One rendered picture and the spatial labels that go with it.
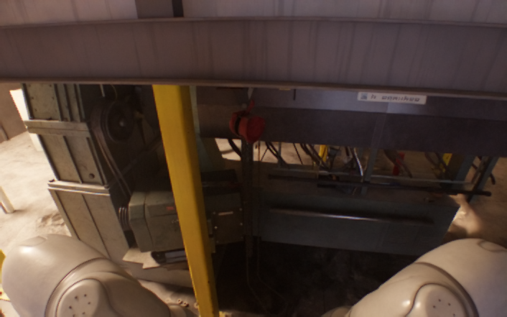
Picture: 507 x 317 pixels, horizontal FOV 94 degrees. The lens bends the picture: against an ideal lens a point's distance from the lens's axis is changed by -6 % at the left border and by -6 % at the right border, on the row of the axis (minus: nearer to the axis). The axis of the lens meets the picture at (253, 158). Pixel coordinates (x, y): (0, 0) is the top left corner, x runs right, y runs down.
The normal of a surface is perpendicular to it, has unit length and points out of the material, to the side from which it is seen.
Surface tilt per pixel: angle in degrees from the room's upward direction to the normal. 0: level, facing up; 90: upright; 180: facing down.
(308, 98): 78
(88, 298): 24
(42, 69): 90
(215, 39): 90
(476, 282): 19
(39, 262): 10
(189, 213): 90
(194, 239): 90
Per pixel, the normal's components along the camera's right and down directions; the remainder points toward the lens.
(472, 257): -0.04, -0.92
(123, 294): 0.84, -0.53
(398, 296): -0.79, -0.61
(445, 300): -0.02, -0.59
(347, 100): -0.14, 0.30
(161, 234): 0.19, 0.49
